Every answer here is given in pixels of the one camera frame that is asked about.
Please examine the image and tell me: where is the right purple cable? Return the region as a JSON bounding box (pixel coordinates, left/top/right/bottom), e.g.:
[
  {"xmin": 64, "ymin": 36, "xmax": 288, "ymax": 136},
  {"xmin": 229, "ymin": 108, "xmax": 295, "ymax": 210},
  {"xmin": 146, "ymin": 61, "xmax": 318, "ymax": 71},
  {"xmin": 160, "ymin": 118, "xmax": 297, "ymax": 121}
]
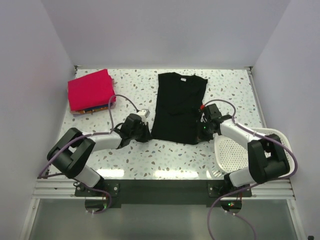
[{"xmin": 207, "ymin": 99, "xmax": 299, "ymax": 240}]

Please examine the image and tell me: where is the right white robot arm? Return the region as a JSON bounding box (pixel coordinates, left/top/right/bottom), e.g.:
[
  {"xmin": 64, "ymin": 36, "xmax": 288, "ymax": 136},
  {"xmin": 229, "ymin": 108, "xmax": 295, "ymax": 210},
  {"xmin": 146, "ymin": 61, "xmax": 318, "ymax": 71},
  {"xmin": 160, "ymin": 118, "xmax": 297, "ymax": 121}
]
[{"xmin": 197, "ymin": 104, "xmax": 291, "ymax": 197}]

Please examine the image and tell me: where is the folded orange t shirt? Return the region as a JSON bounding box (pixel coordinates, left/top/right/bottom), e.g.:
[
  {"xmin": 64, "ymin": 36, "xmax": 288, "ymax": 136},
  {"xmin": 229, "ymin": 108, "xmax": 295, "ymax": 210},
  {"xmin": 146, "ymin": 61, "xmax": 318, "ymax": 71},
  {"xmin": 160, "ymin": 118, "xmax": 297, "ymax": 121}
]
[{"xmin": 69, "ymin": 102, "xmax": 115, "ymax": 116}]

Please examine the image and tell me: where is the folded pink t shirt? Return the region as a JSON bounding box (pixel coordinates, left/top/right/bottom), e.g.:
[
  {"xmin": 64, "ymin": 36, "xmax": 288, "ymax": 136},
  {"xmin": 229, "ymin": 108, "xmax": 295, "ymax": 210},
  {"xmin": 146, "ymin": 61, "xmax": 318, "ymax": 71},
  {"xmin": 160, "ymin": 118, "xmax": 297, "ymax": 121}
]
[{"xmin": 67, "ymin": 69, "xmax": 115, "ymax": 112}]

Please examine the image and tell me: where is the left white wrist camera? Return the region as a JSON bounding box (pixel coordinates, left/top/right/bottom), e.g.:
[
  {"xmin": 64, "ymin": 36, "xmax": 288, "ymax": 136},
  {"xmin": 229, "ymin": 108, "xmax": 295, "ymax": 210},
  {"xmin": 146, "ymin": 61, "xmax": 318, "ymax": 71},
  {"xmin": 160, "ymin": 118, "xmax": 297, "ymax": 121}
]
[{"xmin": 137, "ymin": 108, "xmax": 150, "ymax": 119}]

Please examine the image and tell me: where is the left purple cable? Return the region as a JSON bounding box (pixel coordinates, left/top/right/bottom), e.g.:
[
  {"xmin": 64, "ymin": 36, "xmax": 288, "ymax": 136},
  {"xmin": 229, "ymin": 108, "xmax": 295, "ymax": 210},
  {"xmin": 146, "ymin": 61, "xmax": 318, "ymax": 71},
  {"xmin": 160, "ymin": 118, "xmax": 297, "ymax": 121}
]
[{"xmin": 37, "ymin": 94, "xmax": 143, "ymax": 179}]

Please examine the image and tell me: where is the purple cable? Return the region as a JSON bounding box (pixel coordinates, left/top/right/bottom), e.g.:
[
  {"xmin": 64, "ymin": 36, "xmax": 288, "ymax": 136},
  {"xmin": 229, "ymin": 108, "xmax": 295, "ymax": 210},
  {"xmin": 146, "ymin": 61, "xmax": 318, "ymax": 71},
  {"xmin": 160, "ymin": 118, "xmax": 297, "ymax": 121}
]
[
  {"xmin": 37, "ymin": 94, "xmax": 143, "ymax": 179},
  {"xmin": 207, "ymin": 99, "xmax": 299, "ymax": 240}
]

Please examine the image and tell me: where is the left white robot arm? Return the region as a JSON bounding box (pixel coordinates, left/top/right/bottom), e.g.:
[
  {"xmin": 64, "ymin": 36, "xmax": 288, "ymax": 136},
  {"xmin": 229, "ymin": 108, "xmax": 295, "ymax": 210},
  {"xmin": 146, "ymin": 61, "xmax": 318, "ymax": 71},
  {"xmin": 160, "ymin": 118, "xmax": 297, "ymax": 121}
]
[{"xmin": 47, "ymin": 109, "xmax": 151, "ymax": 196}]

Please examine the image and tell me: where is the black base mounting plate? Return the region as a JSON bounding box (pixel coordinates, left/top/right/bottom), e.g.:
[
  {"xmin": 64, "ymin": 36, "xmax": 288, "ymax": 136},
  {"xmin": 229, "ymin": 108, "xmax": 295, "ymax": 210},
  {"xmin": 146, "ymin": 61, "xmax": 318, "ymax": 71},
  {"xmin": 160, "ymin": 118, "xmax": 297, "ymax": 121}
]
[{"xmin": 73, "ymin": 179, "xmax": 252, "ymax": 210}]

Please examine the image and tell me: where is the black t shirt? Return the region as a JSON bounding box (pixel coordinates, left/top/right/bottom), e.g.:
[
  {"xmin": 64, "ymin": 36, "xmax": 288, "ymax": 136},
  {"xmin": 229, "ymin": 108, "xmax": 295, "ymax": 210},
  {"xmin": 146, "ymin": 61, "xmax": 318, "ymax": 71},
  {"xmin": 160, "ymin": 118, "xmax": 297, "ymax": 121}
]
[{"xmin": 151, "ymin": 72, "xmax": 208, "ymax": 145}]

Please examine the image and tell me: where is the white perforated plastic basket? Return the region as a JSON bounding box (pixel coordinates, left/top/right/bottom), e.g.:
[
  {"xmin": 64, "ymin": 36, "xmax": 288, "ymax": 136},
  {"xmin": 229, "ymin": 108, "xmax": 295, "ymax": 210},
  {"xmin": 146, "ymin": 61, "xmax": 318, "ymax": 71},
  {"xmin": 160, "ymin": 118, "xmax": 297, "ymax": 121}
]
[{"xmin": 214, "ymin": 127, "xmax": 292, "ymax": 173}]

